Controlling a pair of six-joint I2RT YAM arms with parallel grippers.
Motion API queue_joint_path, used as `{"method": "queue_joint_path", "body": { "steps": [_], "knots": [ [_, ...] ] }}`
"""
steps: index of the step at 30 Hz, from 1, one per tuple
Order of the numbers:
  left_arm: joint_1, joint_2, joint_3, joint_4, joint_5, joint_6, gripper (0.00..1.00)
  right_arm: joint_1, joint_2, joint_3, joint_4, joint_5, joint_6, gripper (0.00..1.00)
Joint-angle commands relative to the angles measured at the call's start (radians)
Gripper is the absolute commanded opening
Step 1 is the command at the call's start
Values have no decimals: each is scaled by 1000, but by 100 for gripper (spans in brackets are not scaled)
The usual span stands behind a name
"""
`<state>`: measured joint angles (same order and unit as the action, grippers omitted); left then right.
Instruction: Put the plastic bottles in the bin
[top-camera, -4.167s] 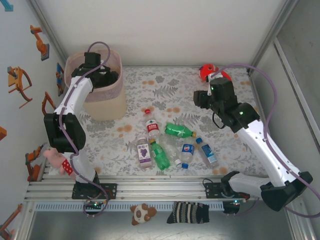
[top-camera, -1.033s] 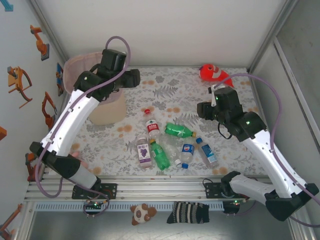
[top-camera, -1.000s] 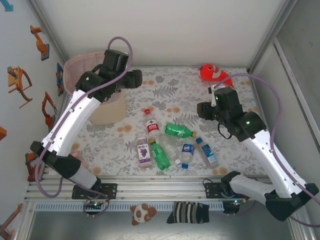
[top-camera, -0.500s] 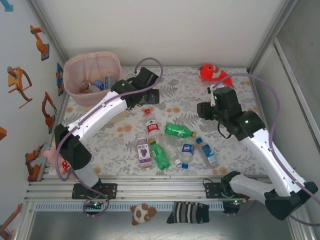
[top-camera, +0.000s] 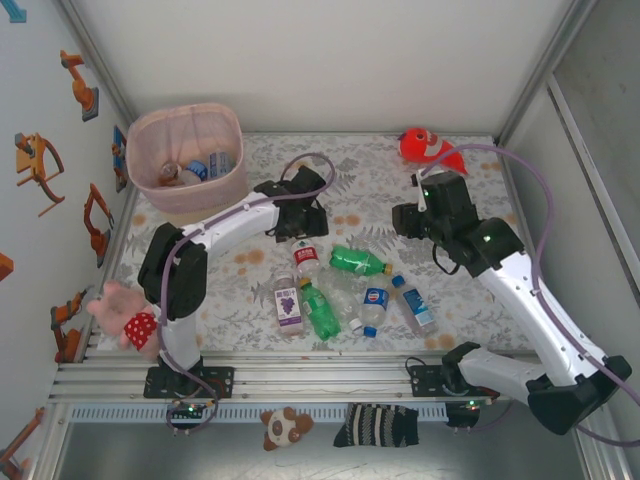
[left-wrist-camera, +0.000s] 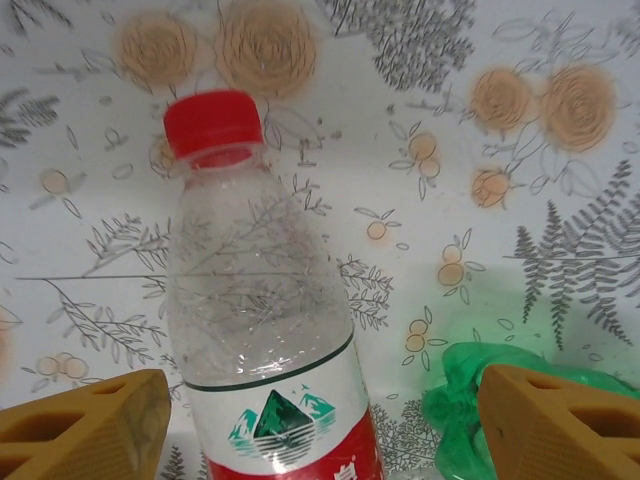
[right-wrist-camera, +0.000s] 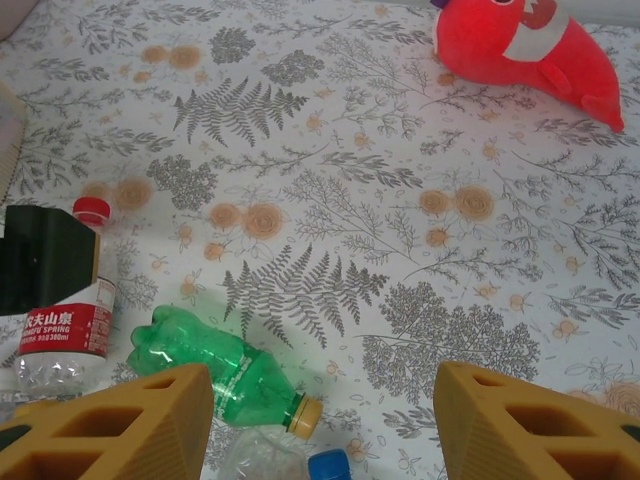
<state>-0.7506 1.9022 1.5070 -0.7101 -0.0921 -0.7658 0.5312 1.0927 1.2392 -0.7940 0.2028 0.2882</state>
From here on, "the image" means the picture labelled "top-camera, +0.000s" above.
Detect light blue label bottle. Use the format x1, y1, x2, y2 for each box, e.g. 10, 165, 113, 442
391, 274, 439, 337

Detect purple grape juice bottle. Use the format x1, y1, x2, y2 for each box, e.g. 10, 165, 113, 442
272, 272, 306, 335

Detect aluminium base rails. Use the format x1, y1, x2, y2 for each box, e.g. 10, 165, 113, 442
47, 349, 606, 401

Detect pink mesh waste bin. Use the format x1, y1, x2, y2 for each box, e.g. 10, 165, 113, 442
125, 103, 254, 241

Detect aluminium frame post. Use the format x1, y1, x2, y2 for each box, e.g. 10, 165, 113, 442
492, 0, 599, 151
57, 0, 132, 126

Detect black white striped sock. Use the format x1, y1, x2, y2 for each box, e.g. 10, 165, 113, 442
332, 402, 420, 449

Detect clear bottle blue label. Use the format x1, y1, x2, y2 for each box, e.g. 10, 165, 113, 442
207, 151, 234, 177

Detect green bottle yellow cap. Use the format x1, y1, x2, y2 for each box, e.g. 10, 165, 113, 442
298, 277, 343, 343

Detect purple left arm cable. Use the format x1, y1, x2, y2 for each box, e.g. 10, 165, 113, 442
158, 152, 337, 396

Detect brown white panda plush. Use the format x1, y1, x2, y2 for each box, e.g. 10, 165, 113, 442
259, 405, 315, 453

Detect crushed clear plastic bottle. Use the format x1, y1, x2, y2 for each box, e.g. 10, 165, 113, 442
317, 267, 365, 331

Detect perforated metal cable tray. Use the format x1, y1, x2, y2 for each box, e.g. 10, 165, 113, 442
67, 403, 449, 422

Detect pink plush toy polka dots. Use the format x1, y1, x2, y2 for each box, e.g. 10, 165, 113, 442
87, 279, 162, 360

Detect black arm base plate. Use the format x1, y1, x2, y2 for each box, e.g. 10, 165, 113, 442
409, 364, 501, 399
143, 365, 236, 400

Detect crushed green soda bottle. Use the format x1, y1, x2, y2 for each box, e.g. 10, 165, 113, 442
328, 243, 395, 276

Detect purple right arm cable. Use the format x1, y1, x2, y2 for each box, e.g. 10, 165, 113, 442
419, 143, 640, 447

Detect blue orange wall sticker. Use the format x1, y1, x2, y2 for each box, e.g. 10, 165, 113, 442
110, 124, 130, 194

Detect red label water bottle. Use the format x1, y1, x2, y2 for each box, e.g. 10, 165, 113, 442
291, 238, 321, 279

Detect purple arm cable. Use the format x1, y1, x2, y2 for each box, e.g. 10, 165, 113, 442
419, 143, 640, 447
158, 152, 337, 396

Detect orange fish plush toy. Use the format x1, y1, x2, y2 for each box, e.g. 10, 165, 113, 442
397, 127, 470, 176

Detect small circuit board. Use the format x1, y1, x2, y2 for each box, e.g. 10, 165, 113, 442
164, 394, 224, 436

